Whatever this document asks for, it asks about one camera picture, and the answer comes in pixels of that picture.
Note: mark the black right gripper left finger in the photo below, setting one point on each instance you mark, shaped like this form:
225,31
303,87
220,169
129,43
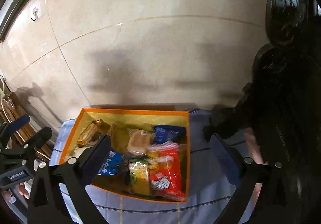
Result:
46,203

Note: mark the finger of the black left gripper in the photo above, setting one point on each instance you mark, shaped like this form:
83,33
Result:
35,147
7,130

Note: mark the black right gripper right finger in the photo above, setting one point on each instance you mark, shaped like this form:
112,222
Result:
244,173

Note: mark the red cartoon snack bag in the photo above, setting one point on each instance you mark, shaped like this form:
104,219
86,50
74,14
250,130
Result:
165,171

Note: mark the orange white biscuit packet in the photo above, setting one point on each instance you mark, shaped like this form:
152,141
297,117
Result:
139,141

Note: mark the person's left hand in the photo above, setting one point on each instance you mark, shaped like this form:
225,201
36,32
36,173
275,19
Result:
7,194

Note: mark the wooden chair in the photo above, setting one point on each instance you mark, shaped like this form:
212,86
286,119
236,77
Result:
11,113

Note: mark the pink floral cloth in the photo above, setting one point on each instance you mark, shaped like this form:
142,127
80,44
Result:
255,154

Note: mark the light blue checked tablecloth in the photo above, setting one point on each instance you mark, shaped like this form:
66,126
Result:
209,190

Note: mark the golden wrapped pastry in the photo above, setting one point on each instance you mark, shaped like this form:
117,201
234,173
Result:
90,133

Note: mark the dark blue snack packet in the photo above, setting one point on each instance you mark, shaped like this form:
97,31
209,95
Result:
114,165

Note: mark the yellow green snack packet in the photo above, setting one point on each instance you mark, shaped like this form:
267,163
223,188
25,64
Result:
139,176

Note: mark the orange cardboard box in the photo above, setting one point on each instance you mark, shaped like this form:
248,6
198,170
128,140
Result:
117,123

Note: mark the wall hook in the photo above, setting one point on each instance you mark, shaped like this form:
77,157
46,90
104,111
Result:
34,14

